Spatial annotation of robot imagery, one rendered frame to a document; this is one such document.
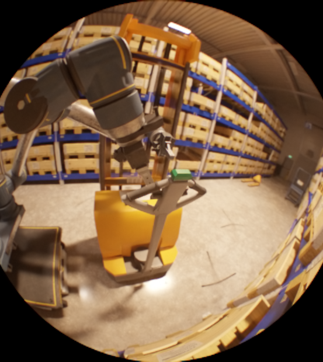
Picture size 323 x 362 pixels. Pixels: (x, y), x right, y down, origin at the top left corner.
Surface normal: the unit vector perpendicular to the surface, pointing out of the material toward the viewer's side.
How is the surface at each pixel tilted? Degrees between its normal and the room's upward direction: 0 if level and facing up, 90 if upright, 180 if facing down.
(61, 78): 98
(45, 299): 0
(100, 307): 0
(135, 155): 106
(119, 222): 68
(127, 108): 96
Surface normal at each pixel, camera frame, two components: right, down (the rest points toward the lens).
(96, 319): 0.18, -0.87
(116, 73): 0.69, 0.47
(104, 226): 0.41, 0.22
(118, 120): 0.26, 0.73
